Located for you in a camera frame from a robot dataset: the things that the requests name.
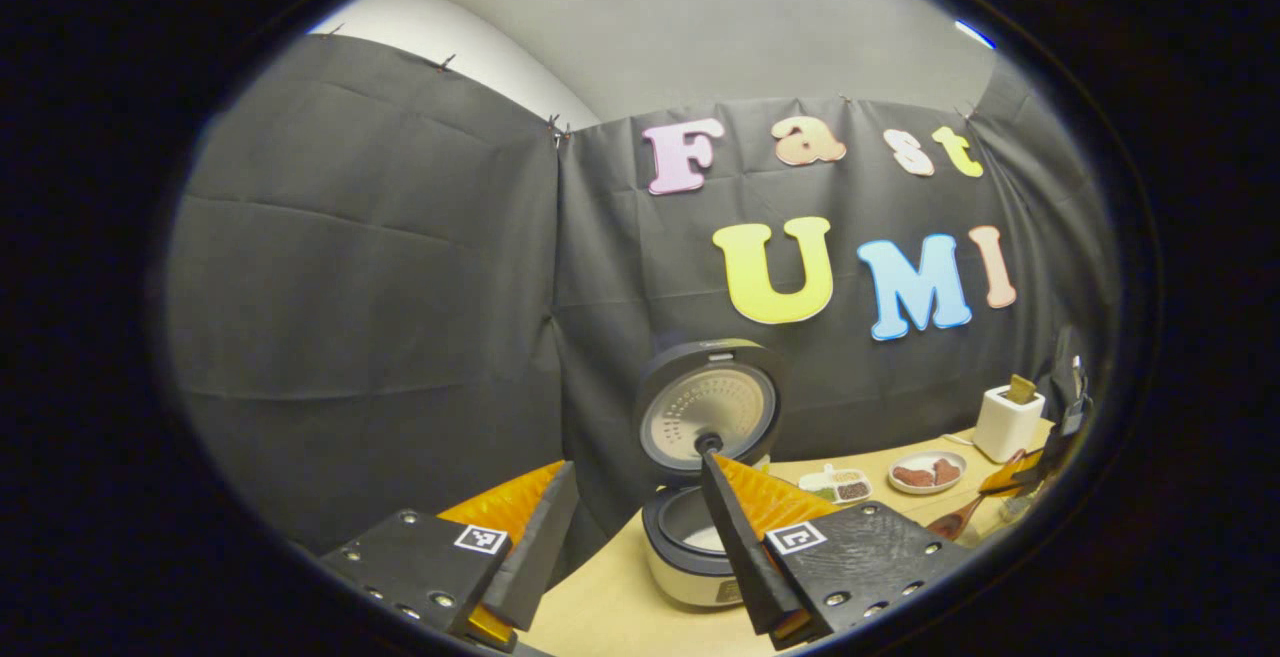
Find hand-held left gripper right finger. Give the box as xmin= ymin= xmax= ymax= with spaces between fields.
xmin=698 ymin=447 xmax=979 ymax=652

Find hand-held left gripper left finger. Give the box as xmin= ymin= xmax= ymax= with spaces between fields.
xmin=318 ymin=459 xmax=581 ymax=653

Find black silver rice cooker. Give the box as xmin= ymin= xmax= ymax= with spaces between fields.
xmin=632 ymin=337 xmax=786 ymax=610

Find brown wooden spoon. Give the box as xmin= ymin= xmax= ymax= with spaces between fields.
xmin=926 ymin=485 xmax=1016 ymax=544

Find white toaster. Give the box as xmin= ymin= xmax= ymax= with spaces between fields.
xmin=972 ymin=385 xmax=1047 ymax=464

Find white round plate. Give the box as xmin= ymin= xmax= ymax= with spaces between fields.
xmin=888 ymin=450 xmax=968 ymax=495

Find white divided grain dish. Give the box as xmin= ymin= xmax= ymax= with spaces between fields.
xmin=798 ymin=464 xmax=873 ymax=504

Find black backdrop cloth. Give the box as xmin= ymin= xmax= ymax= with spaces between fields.
xmin=165 ymin=32 xmax=1121 ymax=578

